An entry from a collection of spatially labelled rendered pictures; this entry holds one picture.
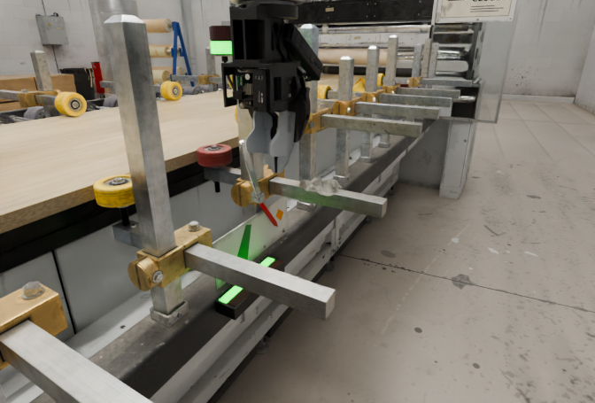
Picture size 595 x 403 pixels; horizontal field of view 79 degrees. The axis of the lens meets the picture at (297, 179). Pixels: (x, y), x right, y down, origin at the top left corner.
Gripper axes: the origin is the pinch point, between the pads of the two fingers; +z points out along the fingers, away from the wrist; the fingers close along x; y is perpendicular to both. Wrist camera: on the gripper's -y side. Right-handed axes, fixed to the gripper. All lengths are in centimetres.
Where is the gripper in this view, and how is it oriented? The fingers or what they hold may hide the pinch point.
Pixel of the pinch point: (279, 162)
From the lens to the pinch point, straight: 51.4
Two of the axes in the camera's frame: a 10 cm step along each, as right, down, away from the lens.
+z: 0.0, 9.4, 3.5
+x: 8.8, 1.7, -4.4
